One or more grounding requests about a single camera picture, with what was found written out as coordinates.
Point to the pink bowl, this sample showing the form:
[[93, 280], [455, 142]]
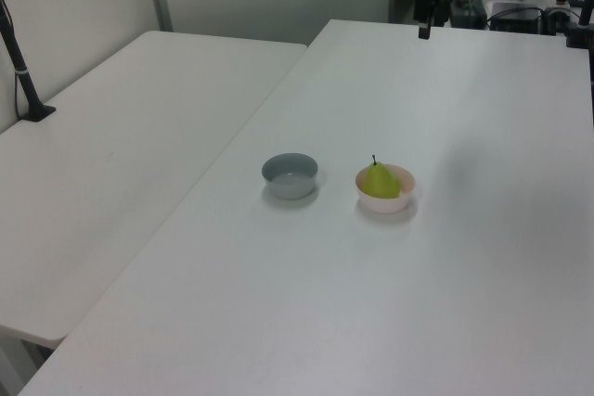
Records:
[[385, 203]]

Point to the black electronics box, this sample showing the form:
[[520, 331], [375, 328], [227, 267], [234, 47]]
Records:
[[515, 16]]

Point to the dark green device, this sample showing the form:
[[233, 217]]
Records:
[[469, 8]]

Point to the white side table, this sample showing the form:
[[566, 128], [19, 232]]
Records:
[[116, 159]]

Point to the black camera stand pole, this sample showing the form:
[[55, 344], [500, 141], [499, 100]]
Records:
[[18, 67]]

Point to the grey bowl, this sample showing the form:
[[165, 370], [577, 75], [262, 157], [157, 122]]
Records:
[[290, 182]]

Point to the green pear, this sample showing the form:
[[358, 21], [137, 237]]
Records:
[[380, 181]]

